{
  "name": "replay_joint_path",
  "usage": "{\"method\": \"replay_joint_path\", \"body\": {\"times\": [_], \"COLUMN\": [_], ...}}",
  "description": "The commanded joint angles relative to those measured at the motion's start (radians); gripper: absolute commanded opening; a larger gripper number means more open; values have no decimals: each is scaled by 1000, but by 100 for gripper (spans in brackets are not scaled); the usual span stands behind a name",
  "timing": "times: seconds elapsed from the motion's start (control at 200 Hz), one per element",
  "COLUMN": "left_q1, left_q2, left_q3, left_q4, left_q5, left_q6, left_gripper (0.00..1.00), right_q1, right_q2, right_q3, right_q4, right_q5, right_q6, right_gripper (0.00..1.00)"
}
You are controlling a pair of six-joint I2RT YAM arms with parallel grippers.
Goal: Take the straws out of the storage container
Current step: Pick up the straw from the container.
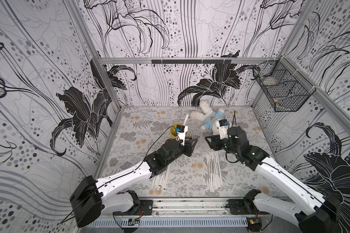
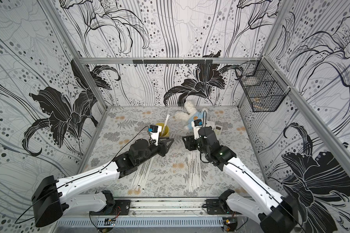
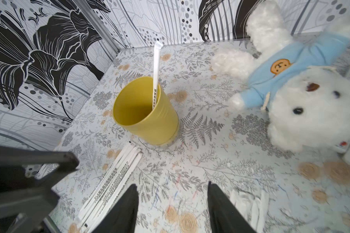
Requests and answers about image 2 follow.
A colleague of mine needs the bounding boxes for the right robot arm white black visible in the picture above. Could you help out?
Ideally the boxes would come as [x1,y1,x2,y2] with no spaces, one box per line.
[182,127,299,233]

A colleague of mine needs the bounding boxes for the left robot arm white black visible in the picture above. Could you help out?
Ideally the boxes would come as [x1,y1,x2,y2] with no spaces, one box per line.
[32,137,174,228]

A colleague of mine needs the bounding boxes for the horizontal aluminium back bar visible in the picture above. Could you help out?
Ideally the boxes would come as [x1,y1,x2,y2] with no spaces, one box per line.
[79,57,259,65]

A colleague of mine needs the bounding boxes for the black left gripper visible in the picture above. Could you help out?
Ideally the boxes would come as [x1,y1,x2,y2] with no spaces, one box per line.
[136,135,175,165]

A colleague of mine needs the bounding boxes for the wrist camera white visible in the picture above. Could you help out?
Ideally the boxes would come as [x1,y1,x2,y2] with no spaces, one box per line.
[191,119,203,140]
[148,125,162,146]

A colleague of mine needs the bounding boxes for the white slotted cable duct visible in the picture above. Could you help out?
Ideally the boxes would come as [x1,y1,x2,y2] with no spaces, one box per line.
[57,217,223,228]

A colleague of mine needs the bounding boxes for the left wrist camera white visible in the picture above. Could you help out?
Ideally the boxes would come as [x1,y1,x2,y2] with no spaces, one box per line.
[148,125,162,146]

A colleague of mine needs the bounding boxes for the white remote control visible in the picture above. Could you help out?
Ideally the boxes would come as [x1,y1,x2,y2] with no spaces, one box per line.
[214,125,222,135]

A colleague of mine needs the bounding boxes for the aluminium frame post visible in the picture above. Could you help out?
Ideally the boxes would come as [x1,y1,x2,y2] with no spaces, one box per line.
[39,1,108,112]

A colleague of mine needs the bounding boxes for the yellow metal cup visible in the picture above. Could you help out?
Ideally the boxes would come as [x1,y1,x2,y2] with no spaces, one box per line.
[156,123,170,137]

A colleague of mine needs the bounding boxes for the white plush bunny toy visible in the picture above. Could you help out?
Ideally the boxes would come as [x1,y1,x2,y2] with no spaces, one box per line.
[175,101,215,131]

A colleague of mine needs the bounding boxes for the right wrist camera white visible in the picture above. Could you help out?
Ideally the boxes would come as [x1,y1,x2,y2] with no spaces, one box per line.
[191,119,203,140]

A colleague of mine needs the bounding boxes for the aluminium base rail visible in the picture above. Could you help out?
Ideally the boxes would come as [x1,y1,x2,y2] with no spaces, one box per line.
[110,197,281,216]

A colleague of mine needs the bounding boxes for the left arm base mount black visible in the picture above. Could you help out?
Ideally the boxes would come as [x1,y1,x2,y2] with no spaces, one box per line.
[89,190,131,216]

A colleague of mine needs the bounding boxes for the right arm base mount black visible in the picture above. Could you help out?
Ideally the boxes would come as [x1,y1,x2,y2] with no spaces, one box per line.
[202,189,241,215]

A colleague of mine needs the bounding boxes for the black wire basket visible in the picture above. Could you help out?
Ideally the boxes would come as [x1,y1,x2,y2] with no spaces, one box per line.
[234,60,286,113]

